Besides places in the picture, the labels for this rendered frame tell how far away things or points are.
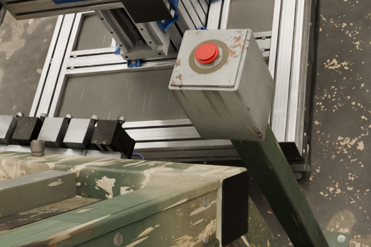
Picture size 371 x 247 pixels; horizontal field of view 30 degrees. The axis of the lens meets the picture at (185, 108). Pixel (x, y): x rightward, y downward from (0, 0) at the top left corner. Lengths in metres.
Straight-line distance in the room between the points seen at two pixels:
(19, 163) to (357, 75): 1.24
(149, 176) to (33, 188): 0.17
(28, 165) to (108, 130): 0.21
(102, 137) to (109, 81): 0.85
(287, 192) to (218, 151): 0.47
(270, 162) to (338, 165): 0.68
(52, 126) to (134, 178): 0.36
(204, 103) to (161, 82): 0.96
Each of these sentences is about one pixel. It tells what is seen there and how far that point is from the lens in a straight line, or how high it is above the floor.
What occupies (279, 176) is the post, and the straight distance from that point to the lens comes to 1.41.
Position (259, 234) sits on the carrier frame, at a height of 0.68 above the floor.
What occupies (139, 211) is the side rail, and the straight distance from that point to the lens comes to 0.79.
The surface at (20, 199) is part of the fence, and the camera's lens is 1.02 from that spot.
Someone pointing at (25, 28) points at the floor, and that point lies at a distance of 2.82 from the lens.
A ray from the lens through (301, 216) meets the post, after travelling 1.59.
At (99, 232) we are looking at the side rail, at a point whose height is 1.18.
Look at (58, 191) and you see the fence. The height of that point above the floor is 0.93.
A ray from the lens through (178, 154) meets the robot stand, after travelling 1.94.
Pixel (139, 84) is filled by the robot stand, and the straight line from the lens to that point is 2.10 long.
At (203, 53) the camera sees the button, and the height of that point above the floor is 0.95.
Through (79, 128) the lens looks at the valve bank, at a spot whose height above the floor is 0.76.
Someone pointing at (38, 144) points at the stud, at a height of 0.88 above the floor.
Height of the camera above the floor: 1.77
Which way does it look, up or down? 52 degrees down
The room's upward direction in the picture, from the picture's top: 33 degrees counter-clockwise
